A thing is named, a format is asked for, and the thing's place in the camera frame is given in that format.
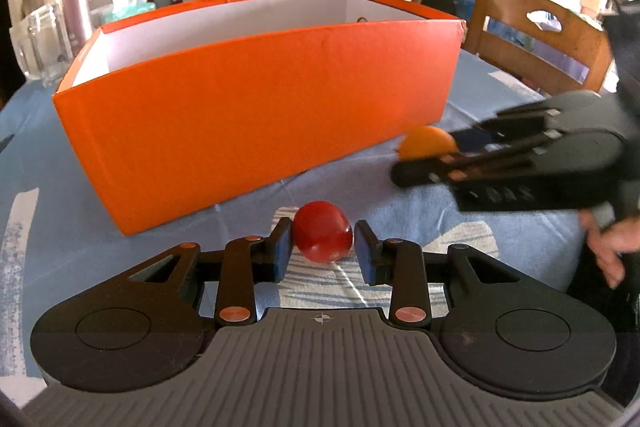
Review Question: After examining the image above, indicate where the red tomato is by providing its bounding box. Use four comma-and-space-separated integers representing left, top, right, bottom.
292, 200, 354, 265

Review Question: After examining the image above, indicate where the small mandarin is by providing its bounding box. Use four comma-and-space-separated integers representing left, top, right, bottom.
397, 126, 458, 160

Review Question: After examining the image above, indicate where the person right hand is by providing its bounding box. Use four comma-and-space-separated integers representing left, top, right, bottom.
578, 210, 640, 289

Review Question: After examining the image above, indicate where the wooden chair far right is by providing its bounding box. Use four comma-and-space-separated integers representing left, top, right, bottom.
463, 0, 613, 95

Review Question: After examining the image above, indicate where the orange cardboard box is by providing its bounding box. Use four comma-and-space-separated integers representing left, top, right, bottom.
52, 0, 464, 235

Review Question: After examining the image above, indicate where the tissue pack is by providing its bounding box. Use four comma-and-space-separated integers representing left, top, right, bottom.
101, 0, 156, 24

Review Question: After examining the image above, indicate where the glass mug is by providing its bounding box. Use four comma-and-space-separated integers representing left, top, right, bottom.
10, 0, 73, 87

